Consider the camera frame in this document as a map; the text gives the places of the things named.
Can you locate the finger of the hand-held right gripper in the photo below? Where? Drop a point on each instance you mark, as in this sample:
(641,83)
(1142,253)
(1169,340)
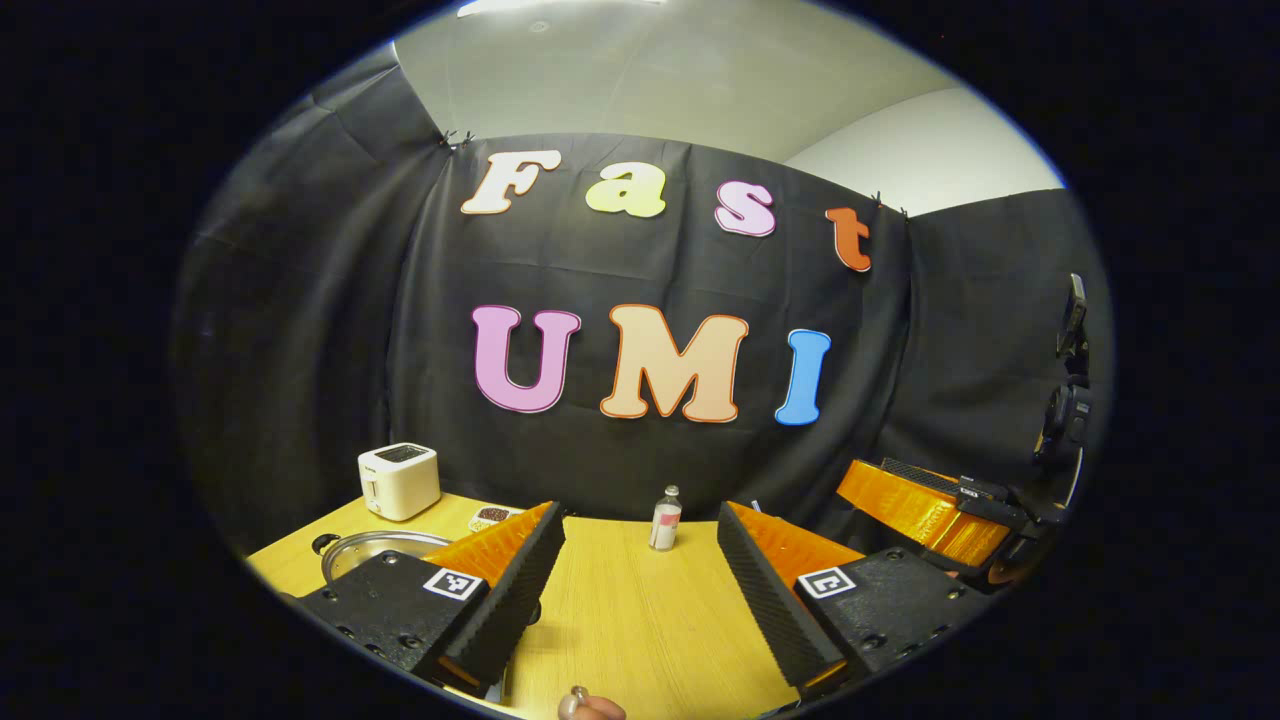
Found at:
(920,515)
(920,470)

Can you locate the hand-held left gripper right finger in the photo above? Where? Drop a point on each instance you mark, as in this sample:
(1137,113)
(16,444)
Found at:
(765,600)

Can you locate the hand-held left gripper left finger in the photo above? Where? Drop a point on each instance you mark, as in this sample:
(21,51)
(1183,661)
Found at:
(515,600)

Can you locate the white divided bean dish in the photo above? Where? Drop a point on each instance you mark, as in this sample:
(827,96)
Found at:
(492,518)

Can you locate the clear bottle with pink label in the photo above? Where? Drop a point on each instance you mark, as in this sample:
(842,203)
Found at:
(665,522)

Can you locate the white toaster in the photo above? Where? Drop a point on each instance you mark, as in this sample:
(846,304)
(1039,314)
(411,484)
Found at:
(400,482)

